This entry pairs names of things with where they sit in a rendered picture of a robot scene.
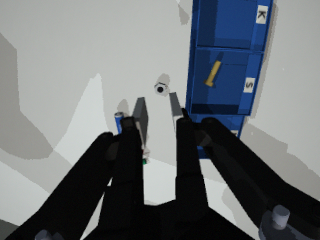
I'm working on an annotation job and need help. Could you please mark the gold bolt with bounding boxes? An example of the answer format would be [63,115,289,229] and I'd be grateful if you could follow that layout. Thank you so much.
[203,60,221,87]

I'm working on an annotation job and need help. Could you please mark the blue battery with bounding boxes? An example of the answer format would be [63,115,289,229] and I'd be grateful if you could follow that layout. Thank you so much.
[114,112,124,134]

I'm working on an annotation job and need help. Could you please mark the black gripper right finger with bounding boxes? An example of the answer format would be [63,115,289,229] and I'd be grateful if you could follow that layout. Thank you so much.
[169,92,320,240]

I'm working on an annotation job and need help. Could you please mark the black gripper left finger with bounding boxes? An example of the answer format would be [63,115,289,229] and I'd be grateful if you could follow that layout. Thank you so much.
[5,97,149,240]

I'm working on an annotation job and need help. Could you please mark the blue rack of labelled bins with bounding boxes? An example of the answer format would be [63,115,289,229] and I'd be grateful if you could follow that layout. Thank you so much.
[185,0,273,139]

